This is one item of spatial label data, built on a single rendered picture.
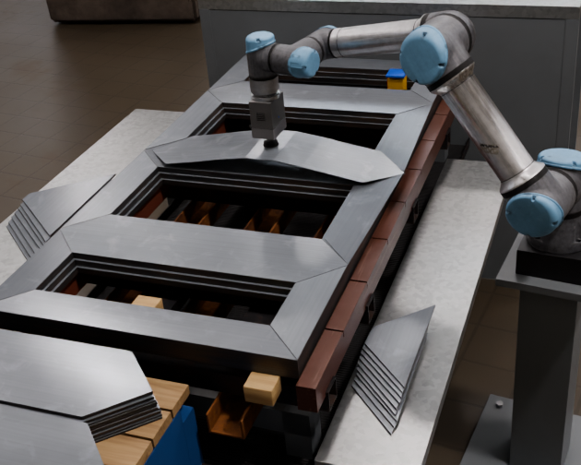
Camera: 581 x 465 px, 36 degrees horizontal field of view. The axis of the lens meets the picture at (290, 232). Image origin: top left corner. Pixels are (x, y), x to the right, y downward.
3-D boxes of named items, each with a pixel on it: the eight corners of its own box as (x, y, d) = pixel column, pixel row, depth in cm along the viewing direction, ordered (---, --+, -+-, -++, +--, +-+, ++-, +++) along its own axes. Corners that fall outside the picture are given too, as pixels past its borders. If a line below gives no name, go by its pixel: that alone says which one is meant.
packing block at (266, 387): (244, 401, 172) (243, 386, 170) (254, 385, 176) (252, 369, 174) (273, 407, 170) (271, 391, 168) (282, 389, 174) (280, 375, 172)
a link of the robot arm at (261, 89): (243, 80, 227) (257, 68, 233) (246, 97, 229) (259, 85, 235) (270, 82, 224) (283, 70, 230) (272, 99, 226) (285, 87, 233)
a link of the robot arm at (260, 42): (265, 41, 218) (237, 38, 222) (269, 83, 223) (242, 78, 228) (282, 31, 223) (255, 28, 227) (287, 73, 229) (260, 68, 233)
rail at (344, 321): (298, 409, 170) (295, 386, 167) (456, 87, 298) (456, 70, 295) (317, 412, 169) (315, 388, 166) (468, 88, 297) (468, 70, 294)
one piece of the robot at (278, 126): (251, 75, 235) (257, 131, 244) (236, 88, 228) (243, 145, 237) (284, 77, 232) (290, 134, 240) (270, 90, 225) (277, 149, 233)
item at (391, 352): (334, 424, 178) (333, 410, 176) (384, 311, 209) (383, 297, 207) (394, 435, 174) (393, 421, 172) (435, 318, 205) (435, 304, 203)
